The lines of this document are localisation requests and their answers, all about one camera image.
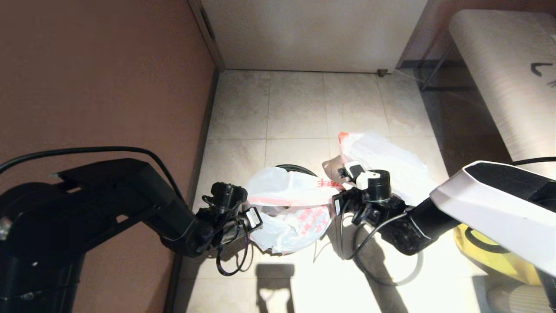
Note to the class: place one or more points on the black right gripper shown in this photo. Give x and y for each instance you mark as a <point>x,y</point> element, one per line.
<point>349,202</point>

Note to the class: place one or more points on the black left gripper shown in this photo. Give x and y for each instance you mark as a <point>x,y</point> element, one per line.
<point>245,224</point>

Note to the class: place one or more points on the white red-printed plastic bag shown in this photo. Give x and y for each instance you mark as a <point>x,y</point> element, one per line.
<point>286,187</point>

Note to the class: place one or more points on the white red-printed trash bag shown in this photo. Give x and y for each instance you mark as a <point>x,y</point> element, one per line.
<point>391,156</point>

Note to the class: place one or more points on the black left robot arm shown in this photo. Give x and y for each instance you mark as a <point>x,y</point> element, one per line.
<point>87,217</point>

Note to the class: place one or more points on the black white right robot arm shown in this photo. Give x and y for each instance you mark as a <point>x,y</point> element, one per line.
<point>478,204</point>

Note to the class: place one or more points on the black round trash bin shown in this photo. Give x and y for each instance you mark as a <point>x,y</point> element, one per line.
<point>295,167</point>

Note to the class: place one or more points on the yellow plastic bag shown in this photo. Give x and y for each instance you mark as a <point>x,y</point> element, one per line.
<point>491,261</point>

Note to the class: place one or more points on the small metal door stop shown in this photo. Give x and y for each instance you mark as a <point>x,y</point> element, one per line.
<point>382,72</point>

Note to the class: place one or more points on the beige striped cushion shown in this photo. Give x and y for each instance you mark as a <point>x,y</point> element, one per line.
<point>508,301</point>

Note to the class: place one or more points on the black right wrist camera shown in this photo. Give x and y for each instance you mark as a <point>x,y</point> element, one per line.
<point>349,170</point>

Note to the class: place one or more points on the dark metal bench frame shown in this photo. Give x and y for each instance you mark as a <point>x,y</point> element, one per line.
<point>412,65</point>

